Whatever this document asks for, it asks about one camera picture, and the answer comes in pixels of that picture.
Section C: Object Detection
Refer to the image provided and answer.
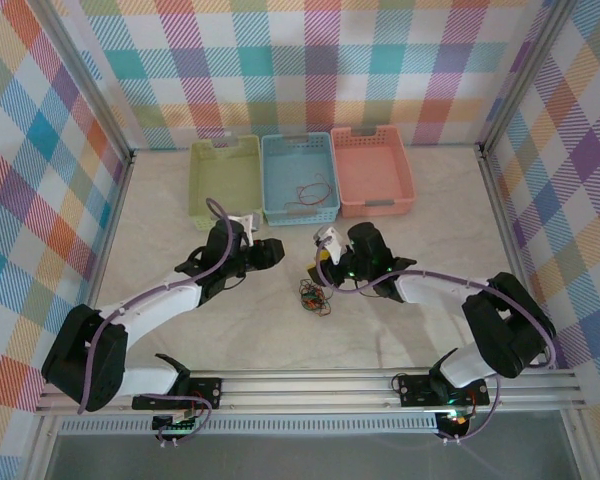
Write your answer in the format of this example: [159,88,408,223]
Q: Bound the thin red cable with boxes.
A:
[285,173,334,211]

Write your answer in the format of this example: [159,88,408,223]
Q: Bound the pink plastic basket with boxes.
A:
[329,125,417,219]

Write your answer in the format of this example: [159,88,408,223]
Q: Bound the green plastic basket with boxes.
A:
[188,133,265,232]

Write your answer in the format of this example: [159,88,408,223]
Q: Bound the blue plastic basket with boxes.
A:
[259,131,341,227]

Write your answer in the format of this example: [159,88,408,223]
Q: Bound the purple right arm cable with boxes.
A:
[317,239,558,446]

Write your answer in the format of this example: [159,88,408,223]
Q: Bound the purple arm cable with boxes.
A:
[77,198,234,447]
[317,239,558,446]

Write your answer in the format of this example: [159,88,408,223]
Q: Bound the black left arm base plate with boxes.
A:
[131,377,224,412]

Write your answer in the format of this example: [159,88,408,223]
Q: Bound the aluminium table edge rail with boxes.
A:
[477,144,556,369]
[65,152,136,376]

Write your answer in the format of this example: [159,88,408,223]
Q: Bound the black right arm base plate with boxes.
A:
[397,374,491,407]

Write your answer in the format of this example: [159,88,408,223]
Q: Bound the grey slotted cable duct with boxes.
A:
[58,417,440,436]

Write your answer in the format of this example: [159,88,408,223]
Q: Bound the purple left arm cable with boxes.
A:
[77,198,234,447]

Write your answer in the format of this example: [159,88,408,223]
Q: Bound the aluminium frame post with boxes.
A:
[477,0,581,156]
[29,0,135,166]

